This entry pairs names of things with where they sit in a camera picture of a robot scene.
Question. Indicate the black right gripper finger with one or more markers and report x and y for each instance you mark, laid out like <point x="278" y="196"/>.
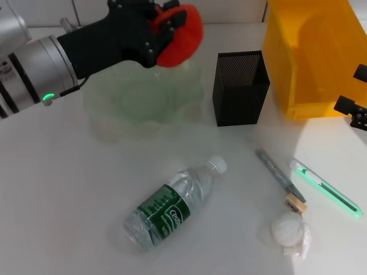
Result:
<point x="361" y="73"/>
<point x="347" y="104"/>

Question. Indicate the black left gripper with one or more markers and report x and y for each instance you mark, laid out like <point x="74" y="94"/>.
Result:
<point x="109" y="40"/>

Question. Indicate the green white utility knife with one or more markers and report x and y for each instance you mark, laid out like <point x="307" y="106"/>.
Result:
<point x="324" y="186"/>

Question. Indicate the grey pen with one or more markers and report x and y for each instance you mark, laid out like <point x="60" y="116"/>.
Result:
<point x="272" y="166"/>

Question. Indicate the small tan eraser block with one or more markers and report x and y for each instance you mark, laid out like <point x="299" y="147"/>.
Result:
<point x="295" y="204"/>

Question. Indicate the white paper ball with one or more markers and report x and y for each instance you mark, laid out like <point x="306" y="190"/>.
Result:
<point x="289" y="232"/>

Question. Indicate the clear green-label water bottle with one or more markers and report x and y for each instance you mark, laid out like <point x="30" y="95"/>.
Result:
<point x="177" y="197"/>

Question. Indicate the green glass fruit plate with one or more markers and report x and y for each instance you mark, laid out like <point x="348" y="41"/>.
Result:
<point x="143" y="100"/>

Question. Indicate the black mesh pen holder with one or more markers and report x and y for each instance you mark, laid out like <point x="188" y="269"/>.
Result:
<point x="238" y="103"/>

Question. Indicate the yellow plastic bin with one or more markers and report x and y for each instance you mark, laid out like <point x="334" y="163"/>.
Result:
<point x="321" y="57"/>

